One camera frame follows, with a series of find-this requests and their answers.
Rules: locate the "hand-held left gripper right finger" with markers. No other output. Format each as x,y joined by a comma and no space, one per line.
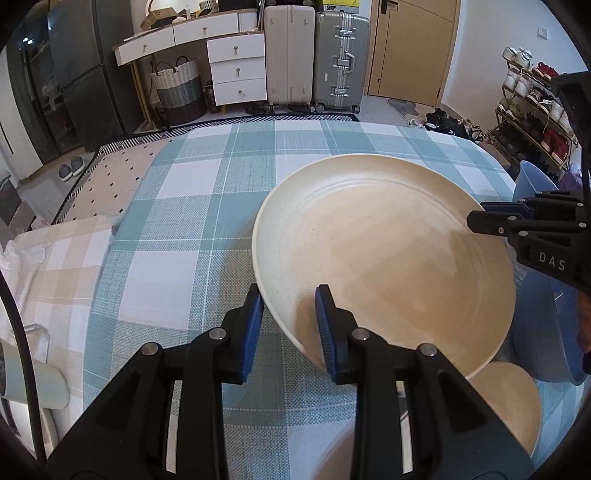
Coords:
325,332

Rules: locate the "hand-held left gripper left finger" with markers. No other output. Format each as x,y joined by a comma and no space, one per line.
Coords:
251,332

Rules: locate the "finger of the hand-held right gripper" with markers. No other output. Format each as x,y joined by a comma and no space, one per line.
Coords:
489,223
503,207

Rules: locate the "blue bowl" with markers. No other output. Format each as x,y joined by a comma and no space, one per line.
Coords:
531,180
549,332

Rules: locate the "cream plate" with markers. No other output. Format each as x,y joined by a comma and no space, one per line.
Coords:
392,240
503,406

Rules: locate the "person's right hand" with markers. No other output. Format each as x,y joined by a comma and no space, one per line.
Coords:
584,323

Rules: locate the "wooden shoe rack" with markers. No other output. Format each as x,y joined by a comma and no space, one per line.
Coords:
517,122

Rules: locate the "scattered pile of sneakers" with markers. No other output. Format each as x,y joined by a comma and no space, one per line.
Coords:
443,122

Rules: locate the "teal checked tablecloth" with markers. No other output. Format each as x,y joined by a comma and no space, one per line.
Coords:
184,230

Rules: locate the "grey door mat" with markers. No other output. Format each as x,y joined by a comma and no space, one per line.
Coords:
401,106

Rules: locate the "rows of assorted shoes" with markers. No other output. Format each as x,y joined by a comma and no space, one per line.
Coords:
521,57

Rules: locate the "wooden door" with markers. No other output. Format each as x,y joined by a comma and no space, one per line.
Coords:
411,41

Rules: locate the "beige checked cloth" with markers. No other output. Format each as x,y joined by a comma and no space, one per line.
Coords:
60,267

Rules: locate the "silver suitcase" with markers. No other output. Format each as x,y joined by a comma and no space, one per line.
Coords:
341,60

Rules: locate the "pale green cylinder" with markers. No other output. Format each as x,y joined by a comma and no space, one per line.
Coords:
27,383

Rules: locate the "grey slipper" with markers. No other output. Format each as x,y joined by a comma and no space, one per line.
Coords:
64,173
76,164

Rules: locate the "white plastic bag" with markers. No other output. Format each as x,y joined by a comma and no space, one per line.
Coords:
14,265

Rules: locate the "woven laundry basket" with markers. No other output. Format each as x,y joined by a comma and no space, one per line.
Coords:
180,90

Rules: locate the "black yellow shoe box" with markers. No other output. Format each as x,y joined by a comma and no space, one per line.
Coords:
341,4

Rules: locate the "white drawer unit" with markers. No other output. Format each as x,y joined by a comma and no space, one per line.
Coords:
236,69

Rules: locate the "beige suitcase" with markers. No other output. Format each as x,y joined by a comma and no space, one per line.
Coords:
288,50

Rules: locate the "white dressing table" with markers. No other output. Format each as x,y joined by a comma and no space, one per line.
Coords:
152,41

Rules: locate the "grey refrigerator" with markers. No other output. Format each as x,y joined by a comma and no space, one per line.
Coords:
106,46

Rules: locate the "small open cardboard box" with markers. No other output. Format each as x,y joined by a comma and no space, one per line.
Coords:
157,18

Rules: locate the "dark glass cabinet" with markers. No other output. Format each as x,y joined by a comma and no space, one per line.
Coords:
32,83

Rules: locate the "white light switch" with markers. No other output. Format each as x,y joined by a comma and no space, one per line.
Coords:
543,32

